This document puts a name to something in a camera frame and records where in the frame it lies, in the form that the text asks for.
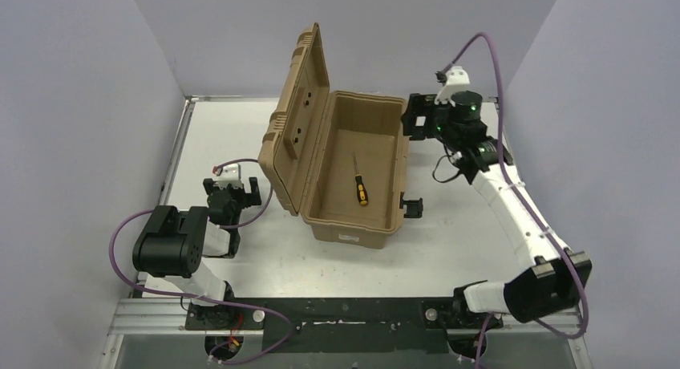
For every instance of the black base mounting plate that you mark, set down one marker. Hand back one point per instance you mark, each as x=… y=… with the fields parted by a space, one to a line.
x=433 y=325

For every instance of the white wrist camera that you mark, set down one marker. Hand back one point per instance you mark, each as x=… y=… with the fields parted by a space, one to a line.
x=454 y=80
x=228 y=174

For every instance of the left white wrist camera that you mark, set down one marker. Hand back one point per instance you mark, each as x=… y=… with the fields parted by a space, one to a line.
x=228 y=174

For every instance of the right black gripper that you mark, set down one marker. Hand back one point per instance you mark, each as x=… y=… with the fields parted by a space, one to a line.
x=422 y=106

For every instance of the yellow black handled screwdriver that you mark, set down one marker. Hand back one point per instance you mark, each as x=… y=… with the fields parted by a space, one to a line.
x=361 y=191

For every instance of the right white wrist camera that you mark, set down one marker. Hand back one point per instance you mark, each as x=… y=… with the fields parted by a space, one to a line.
x=454 y=80

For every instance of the tan plastic tool box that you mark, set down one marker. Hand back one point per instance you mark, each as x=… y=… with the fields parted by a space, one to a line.
x=307 y=153

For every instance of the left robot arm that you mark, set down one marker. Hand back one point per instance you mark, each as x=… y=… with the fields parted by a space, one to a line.
x=174 y=243

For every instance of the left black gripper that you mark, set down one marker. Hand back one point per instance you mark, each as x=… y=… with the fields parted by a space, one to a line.
x=232 y=192

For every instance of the aluminium front rail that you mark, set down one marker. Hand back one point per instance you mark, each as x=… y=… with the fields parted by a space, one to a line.
x=163 y=316

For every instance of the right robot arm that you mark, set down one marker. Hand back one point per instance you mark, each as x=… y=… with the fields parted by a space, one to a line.
x=552 y=276

